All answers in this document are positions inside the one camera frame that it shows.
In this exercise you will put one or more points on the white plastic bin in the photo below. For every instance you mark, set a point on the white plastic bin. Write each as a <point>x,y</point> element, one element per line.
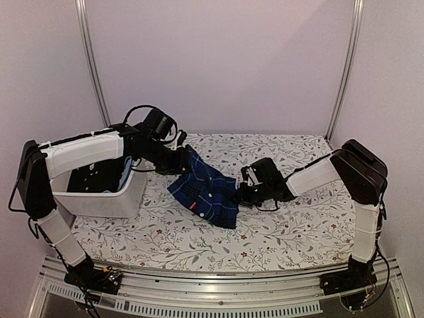
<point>123,204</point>

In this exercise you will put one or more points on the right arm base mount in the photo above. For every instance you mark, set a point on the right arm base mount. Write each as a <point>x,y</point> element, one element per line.
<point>358,279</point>

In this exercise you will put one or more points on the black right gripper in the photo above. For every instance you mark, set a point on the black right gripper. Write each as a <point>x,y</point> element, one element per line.
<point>242,197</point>

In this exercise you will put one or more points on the black shirt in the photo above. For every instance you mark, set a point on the black shirt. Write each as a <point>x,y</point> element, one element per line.
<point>97,177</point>

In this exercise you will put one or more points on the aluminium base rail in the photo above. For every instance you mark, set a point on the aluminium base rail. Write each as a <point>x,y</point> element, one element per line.
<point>163,293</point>

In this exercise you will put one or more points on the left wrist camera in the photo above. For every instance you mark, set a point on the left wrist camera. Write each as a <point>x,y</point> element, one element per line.
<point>164,129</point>

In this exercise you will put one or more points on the floral patterned table cloth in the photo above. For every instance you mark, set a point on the floral patterned table cloth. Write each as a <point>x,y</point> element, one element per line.
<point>316,229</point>

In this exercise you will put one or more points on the aluminium frame post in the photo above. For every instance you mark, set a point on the aluminium frame post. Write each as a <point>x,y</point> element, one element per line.
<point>354,34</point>
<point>88,48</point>

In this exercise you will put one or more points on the light blue denim shirt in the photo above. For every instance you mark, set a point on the light blue denim shirt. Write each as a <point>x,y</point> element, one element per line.
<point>128,167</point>

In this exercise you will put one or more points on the left aluminium frame post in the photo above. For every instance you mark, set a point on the left aluminium frame post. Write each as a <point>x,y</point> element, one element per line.
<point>88,48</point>

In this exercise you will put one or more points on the right aluminium frame post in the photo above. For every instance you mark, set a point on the right aluminium frame post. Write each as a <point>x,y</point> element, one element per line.
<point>354,34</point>

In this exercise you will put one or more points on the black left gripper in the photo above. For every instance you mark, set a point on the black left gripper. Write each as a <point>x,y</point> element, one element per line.
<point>177,167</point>

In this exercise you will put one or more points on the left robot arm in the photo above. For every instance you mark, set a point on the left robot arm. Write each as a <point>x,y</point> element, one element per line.
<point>41,163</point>

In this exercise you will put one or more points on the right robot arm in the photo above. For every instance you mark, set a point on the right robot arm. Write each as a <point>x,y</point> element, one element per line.
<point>362,173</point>

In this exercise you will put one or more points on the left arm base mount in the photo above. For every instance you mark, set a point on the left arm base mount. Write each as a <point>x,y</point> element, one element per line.
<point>86,276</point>

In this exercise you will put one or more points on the blue plaid long sleeve shirt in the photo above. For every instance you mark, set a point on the blue plaid long sleeve shirt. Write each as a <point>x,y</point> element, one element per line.
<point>206,192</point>

